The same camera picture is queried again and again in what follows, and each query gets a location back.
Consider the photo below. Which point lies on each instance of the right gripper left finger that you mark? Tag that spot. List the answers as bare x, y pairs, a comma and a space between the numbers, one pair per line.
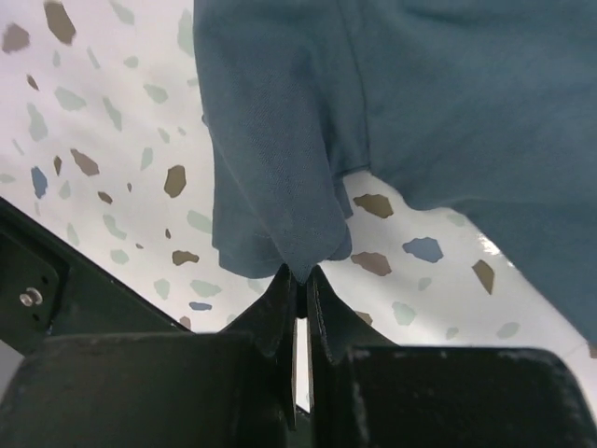
233, 388

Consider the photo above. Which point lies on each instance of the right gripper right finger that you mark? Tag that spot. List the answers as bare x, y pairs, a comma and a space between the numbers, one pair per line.
367, 391

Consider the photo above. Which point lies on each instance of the slate blue t shirt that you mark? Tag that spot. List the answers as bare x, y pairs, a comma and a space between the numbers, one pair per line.
484, 107

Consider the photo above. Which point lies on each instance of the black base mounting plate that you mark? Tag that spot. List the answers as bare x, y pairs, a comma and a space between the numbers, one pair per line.
50, 289

